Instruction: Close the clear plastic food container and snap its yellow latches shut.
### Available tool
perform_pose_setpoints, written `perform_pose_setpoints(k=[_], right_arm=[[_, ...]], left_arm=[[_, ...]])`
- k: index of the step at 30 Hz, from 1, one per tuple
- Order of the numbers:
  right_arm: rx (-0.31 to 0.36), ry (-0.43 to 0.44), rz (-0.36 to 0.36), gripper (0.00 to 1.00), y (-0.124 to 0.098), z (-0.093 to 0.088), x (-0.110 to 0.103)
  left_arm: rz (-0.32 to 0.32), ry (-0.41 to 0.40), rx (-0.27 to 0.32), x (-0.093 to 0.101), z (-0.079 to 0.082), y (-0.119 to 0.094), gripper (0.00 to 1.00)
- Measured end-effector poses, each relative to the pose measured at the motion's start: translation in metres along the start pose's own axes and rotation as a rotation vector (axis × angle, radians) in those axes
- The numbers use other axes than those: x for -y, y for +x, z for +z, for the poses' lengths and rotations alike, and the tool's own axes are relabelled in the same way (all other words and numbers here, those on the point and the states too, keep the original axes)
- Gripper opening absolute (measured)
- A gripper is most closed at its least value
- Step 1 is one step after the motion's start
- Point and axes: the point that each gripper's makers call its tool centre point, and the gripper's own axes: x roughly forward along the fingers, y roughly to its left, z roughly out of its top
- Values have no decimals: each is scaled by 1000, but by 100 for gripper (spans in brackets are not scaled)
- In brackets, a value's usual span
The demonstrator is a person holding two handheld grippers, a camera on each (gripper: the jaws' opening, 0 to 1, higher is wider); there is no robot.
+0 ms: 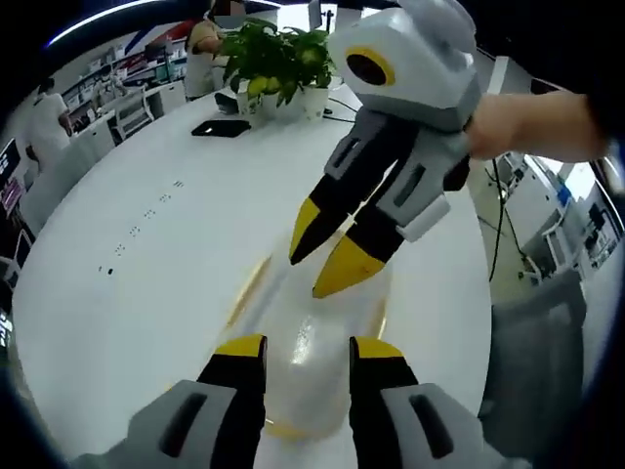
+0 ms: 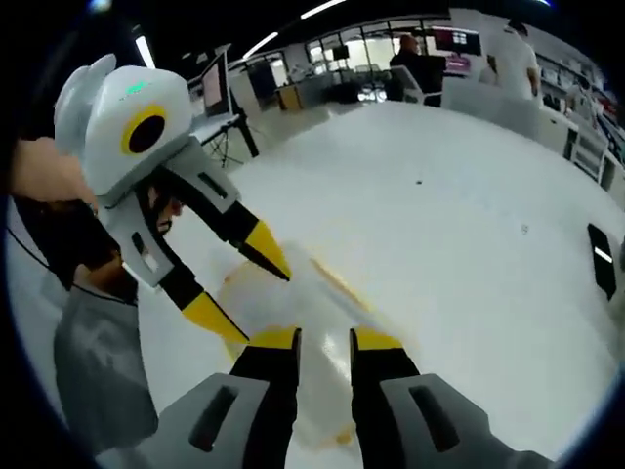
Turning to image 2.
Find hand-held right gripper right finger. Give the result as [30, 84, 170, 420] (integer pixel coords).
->
[349, 327, 556, 469]

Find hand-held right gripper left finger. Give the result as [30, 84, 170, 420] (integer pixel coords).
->
[95, 326, 303, 469]

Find person's left hand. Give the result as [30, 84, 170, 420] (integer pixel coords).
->
[8, 136, 100, 217]

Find white side desk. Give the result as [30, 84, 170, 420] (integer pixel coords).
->
[188, 112, 261, 168]

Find computer monitor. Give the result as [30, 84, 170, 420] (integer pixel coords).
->
[201, 50, 236, 119]

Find person's grey shirt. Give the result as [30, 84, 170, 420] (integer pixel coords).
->
[52, 286, 160, 453]

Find curved ceiling light strip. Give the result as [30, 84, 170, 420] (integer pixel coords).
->
[299, 0, 349, 21]

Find black phone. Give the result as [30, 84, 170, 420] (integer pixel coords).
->
[587, 223, 618, 301]

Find white cabinet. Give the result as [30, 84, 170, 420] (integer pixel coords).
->
[564, 120, 625, 192]

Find wall screen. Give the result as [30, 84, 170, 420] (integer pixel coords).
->
[433, 27, 483, 56]

